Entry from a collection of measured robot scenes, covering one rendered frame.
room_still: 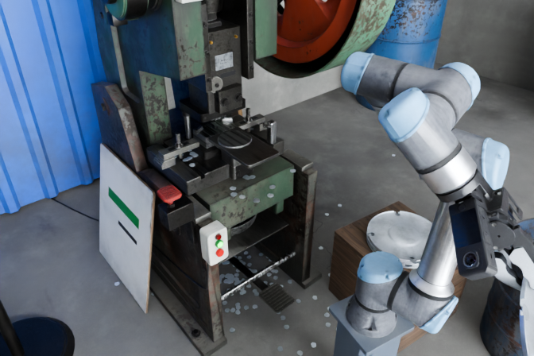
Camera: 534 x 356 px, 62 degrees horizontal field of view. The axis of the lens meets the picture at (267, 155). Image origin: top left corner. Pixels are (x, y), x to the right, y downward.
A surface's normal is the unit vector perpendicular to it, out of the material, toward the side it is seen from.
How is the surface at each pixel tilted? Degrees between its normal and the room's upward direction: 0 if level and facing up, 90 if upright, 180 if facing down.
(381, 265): 8
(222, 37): 90
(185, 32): 90
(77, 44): 90
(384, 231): 0
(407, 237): 0
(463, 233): 55
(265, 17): 90
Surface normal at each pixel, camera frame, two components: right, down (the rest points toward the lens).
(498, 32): -0.77, 0.34
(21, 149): 0.64, 0.40
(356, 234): 0.00, -0.85
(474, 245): -0.80, -0.39
